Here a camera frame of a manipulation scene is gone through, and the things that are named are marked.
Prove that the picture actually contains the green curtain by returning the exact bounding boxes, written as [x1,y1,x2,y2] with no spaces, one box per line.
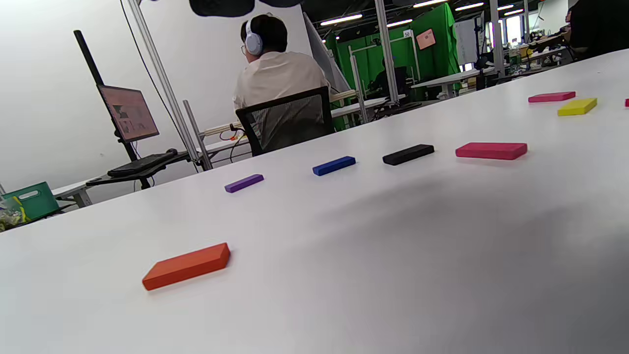
[326,2,462,131]

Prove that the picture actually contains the white headphones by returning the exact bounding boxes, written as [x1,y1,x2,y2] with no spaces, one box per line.
[244,18,264,56]

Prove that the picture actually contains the orange domino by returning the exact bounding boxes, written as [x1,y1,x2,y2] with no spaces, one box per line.
[142,242,231,291]

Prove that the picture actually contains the aluminium frame post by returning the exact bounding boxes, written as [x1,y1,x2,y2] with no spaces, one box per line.
[127,0,215,172]
[374,0,400,105]

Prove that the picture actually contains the pink domino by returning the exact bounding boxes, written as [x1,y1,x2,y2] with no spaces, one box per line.
[455,142,528,161]
[528,91,576,103]

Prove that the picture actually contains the green storage box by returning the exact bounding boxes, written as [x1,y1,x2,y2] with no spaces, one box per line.
[1,181,60,222]

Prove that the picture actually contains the black monitor pole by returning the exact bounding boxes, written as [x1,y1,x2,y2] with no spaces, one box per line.
[73,30,151,190]

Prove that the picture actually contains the purple domino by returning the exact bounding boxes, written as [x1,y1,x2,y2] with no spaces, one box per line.
[225,174,265,193]

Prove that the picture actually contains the white panel board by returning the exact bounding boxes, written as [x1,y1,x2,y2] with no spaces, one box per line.
[303,12,352,94]

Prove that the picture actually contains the black keyboard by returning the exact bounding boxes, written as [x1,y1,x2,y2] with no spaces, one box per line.
[107,152,177,178]

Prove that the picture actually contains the yellow domino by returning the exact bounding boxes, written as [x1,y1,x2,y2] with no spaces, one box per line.
[557,98,598,117]

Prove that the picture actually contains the person's left hand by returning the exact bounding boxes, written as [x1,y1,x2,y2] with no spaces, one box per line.
[189,0,303,18]

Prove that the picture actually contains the black domino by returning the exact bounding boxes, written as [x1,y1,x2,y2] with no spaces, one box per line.
[382,144,435,166]

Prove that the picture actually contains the black mesh office chair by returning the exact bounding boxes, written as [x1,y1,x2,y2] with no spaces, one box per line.
[235,87,336,157]

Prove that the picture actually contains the yellow green plastic bag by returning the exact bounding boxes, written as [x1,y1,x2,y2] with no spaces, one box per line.
[0,197,26,232]

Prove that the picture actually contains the dark blue domino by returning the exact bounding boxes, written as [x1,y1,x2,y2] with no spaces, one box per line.
[312,156,357,177]

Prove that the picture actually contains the computer monitor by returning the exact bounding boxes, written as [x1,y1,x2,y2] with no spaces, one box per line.
[97,84,160,144]

